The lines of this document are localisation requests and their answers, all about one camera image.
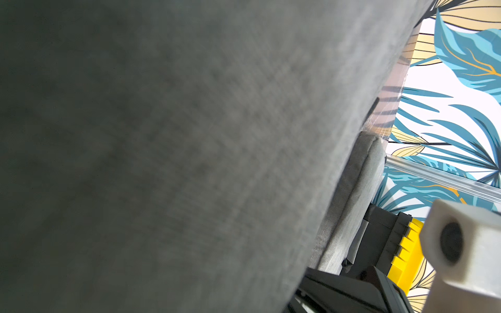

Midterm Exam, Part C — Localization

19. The grey zippered laptop bag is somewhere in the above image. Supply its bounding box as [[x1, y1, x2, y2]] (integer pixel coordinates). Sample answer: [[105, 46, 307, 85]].
[[1, 1, 430, 312]]

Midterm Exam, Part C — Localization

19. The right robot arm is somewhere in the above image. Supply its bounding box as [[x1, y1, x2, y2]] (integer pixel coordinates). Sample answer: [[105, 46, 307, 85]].
[[283, 266, 414, 312]]

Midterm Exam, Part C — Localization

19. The grey laptop sleeve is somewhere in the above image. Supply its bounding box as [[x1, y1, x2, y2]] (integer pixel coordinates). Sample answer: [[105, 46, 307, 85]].
[[308, 132, 386, 274]]

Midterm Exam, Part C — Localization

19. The yellow black toolbox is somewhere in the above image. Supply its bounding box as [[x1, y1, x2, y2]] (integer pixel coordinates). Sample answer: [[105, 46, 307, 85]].
[[341, 204, 424, 294]]

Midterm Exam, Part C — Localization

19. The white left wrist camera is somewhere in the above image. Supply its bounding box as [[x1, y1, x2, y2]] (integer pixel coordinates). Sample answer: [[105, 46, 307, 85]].
[[420, 200, 500, 312]]

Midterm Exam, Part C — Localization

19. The right aluminium frame post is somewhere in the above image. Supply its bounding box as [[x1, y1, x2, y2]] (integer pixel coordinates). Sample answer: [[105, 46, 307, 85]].
[[386, 155, 500, 203]]

